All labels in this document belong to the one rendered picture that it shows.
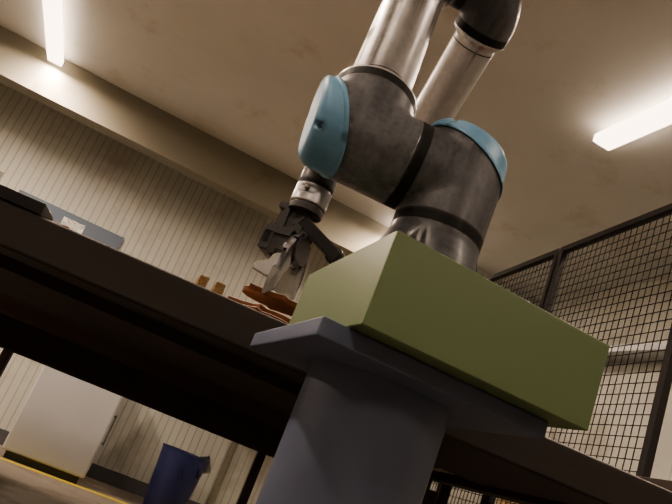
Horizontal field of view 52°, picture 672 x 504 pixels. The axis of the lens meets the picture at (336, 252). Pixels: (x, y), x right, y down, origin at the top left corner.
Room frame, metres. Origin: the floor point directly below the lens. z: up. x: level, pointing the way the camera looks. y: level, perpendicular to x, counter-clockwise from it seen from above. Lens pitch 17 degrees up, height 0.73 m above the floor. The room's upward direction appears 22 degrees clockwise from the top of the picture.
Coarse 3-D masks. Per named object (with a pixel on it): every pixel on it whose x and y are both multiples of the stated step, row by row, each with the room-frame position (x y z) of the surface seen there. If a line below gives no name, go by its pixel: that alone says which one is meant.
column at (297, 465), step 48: (288, 336) 0.73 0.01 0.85; (336, 336) 0.65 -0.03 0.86; (336, 384) 0.74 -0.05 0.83; (384, 384) 0.72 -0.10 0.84; (432, 384) 0.68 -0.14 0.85; (288, 432) 0.78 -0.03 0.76; (336, 432) 0.73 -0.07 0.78; (384, 432) 0.72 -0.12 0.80; (432, 432) 0.75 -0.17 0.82; (528, 432) 0.71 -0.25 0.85; (288, 480) 0.75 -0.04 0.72; (336, 480) 0.73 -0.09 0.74; (384, 480) 0.73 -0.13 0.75
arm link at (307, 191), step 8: (304, 184) 1.29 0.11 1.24; (312, 184) 1.28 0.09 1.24; (296, 192) 1.29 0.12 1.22; (304, 192) 1.28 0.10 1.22; (312, 192) 1.28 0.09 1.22; (320, 192) 1.28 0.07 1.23; (328, 192) 1.29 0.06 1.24; (304, 200) 1.29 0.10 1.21; (312, 200) 1.28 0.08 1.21; (320, 200) 1.29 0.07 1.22; (328, 200) 1.30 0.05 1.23; (320, 208) 1.30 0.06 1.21
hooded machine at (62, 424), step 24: (48, 384) 5.82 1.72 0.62; (72, 384) 5.85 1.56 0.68; (24, 408) 5.80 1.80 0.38; (48, 408) 5.83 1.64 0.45; (72, 408) 5.87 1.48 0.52; (96, 408) 5.90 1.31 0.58; (24, 432) 5.82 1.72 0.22; (48, 432) 5.85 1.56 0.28; (72, 432) 5.88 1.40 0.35; (96, 432) 5.92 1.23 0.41; (24, 456) 5.84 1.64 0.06; (48, 456) 5.87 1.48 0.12; (72, 456) 5.90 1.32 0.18; (72, 480) 5.96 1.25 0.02
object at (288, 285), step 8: (288, 272) 1.35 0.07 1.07; (296, 272) 1.33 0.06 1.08; (280, 280) 1.36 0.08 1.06; (288, 280) 1.34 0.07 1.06; (296, 280) 1.34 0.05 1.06; (280, 288) 1.37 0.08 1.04; (288, 288) 1.35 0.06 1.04; (296, 288) 1.35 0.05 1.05; (288, 296) 1.35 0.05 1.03; (280, 312) 1.36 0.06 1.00
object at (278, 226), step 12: (288, 204) 1.31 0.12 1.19; (300, 204) 1.28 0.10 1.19; (288, 216) 1.31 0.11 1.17; (300, 216) 1.30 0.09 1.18; (312, 216) 1.31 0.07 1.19; (264, 228) 1.30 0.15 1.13; (276, 228) 1.29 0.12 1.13; (288, 228) 1.28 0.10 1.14; (300, 228) 1.30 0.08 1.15; (264, 240) 1.30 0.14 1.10; (276, 240) 1.29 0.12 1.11; (288, 240) 1.28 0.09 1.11; (300, 240) 1.27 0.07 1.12; (264, 252) 1.32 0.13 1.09; (276, 252) 1.29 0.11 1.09; (300, 252) 1.30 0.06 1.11; (300, 264) 1.32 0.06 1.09
